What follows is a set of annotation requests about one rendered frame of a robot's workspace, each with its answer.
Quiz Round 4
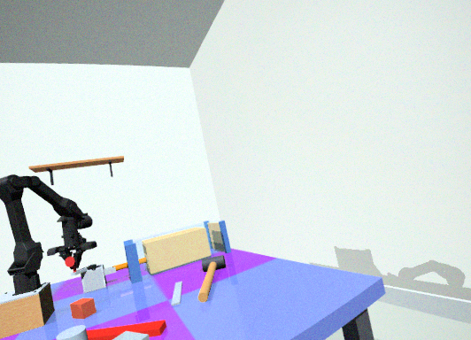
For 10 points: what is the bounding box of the mallet with grey head and wooden handle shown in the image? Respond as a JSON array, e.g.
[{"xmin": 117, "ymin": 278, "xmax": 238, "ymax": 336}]
[{"xmin": 198, "ymin": 255, "xmax": 226, "ymax": 303}]

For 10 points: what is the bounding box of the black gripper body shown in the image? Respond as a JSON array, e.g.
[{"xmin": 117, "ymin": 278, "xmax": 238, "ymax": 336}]
[{"xmin": 47, "ymin": 230, "xmax": 97, "ymax": 256}]

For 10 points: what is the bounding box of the red flat bar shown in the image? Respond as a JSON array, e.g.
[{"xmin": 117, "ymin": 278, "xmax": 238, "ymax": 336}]
[{"xmin": 87, "ymin": 320, "xmax": 167, "ymax": 340}]

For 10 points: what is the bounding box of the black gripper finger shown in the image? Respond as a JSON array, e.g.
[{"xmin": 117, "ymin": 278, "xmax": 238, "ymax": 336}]
[
  {"xmin": 58, "ymin": 251, "xmax": 73, "ymax": 261},
  {"xmin": 73, "ymin": 251, "xmax": 84, "ymax": 269}
]

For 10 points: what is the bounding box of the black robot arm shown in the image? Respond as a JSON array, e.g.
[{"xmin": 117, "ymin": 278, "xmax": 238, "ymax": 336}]
[{"xmin": 0, "ymin": 174, "xmax": 93, "ymax": 296}]

